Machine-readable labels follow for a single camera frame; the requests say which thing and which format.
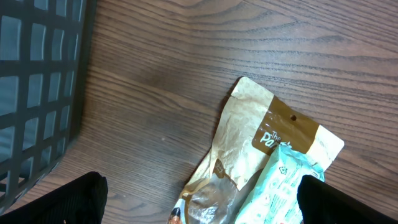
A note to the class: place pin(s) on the teal snack packet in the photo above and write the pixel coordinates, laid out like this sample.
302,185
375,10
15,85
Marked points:
273,200

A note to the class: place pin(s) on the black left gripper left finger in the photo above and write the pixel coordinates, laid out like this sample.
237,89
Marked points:
81,201

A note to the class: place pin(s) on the brown snack wrapper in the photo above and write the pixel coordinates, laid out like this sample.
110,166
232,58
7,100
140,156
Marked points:
253,123

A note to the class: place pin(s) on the grey plastic mesh basket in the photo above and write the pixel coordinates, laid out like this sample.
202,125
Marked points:
45,49

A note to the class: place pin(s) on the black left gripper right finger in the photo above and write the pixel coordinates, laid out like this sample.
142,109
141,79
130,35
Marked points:
321,203

